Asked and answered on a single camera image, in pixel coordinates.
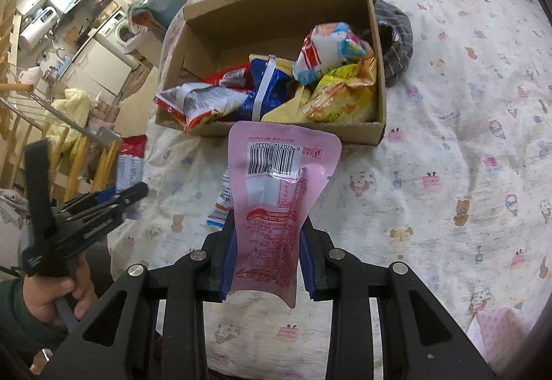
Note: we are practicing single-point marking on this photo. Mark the pale yellow cloth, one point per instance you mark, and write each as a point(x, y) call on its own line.
point(73, 104)

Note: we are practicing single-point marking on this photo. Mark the yellow snack bag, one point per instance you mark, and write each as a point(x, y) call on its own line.
point(340, 100)

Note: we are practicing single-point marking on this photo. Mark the white washing machine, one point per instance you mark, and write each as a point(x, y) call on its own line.
point(123, 31)

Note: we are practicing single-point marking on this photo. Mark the pink dotted cloth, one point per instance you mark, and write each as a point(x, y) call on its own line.
point(504, 332)

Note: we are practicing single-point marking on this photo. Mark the blue white snack bag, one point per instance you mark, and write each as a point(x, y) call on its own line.
point(271, 87)

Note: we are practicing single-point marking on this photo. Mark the wooden drying rack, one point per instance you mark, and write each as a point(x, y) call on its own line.
point(105, 160)

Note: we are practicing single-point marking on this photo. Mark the pink snack pouch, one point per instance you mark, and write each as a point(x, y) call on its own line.
point(276, 199)

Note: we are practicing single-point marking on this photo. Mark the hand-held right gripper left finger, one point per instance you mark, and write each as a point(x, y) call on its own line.
point(224, 276)

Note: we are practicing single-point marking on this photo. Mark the red snack packet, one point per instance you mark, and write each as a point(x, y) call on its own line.
point(233, 76)

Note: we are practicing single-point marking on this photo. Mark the silver snack bag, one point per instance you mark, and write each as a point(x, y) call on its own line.
point(202, 102)

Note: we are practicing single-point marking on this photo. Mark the person's left hand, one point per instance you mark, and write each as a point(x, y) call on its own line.
point(43, 302)

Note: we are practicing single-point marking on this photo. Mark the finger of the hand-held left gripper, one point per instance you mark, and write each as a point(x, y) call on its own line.
point(103, 194)
point(125, 203)

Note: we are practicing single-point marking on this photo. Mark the white paper sheet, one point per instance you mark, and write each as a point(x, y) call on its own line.
point(474, 337)

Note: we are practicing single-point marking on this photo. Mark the white cartoon snack packet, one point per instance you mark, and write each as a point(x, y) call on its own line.
point(327, 50)

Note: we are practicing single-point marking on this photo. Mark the grey striped garment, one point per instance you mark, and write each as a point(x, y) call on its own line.
point(396, 52)

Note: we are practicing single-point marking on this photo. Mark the white kitchen appliance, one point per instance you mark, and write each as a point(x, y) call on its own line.
point(36, 26)

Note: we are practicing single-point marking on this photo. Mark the printed bed sheet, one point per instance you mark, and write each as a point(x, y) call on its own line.
point(453, 125)

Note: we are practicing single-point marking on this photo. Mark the brown cardboard box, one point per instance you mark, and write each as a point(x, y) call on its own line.
point(258, 18)

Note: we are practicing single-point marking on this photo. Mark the small white blue packet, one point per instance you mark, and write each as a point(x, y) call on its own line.
point(220, 207)

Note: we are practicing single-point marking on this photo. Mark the red white snack bag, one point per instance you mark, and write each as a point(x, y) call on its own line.
point(129, 164)

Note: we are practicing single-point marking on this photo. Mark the person's left forearm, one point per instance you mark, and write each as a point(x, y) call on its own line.
point(17, 319)

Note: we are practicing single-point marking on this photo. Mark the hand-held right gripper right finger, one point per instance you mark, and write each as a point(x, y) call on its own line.
point(308, 274)

